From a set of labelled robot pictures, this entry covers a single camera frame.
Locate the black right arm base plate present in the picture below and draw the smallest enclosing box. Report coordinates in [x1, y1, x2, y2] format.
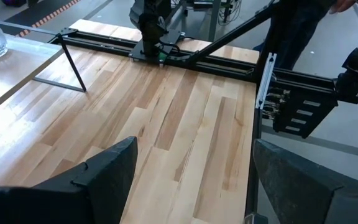
[128, 29, 186, 68]

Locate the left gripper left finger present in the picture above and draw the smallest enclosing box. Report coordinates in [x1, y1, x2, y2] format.
[0, 136, 139, 224]

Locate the silver metal bracket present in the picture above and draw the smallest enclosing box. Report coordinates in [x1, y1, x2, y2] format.
[255, 52, 278, 110]

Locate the dark grey metal cart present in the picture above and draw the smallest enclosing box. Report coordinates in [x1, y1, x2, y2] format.
[178, 0, 239, 42]

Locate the wooden shelf black frame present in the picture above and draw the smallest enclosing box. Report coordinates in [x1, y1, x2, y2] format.
[0, 32, 87, 121]

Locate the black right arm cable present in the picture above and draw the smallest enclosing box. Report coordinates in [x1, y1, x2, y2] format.
[158, 40, 181, 57]

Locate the person's hand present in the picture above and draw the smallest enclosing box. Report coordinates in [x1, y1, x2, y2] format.
[328, 0, 357, 15]

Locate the black jointed device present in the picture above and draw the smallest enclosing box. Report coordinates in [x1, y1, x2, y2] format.
[335, 39, 358, 113]

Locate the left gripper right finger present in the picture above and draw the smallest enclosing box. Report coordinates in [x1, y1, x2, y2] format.
[252, 138, 358, 224]

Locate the black hazard-striped floor mat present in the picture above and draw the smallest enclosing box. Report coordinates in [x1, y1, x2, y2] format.
[3, 0, 82, 38]

